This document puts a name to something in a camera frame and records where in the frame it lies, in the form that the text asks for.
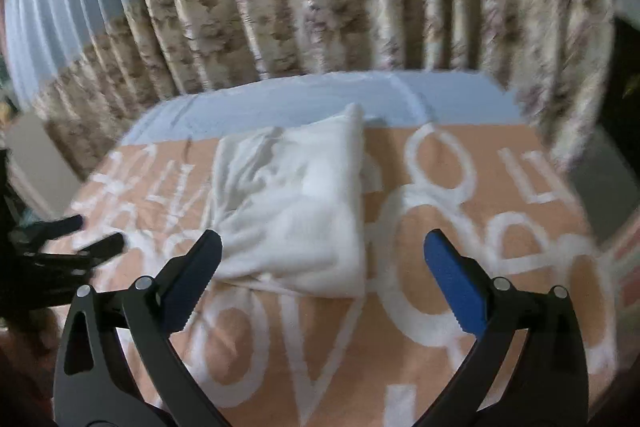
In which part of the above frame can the floral curtain with blue band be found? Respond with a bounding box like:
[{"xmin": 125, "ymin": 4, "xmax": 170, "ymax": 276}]
[{"xmin": 2, "ymin": 0, "xmax": 621, "ymax": 178}]

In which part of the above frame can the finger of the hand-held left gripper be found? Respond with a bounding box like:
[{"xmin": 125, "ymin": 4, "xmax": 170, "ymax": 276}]
[
  {"xmin": 42, "ymin": 233, "xmax": 125, "ymax": 269},
  {"xmin": 27, "ymin": 214, "xmax": 85, "ymax": 241}
]

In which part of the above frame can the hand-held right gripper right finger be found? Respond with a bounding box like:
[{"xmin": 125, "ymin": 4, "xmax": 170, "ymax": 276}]
[{"xmin": 414, "ymin": 229, "xmax": 592, "ymax": 427}]

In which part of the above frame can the orange and blue printed blanket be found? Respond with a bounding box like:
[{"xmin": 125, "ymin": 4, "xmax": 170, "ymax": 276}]
[{"xmin": 45, "ymin": 71, "xmax": 626, "ymax": 427}]

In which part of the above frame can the white knit sweater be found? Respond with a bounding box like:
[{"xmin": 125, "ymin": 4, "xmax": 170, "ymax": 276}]
[{"xmin": 210, "ymin": 103, "xmax": 368, "ymax": 299}]

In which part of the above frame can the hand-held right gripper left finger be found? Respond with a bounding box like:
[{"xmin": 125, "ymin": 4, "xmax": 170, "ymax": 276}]
[{"xmin": 51, "ymin": 228, "xmax": 223, "ymax": 427}]

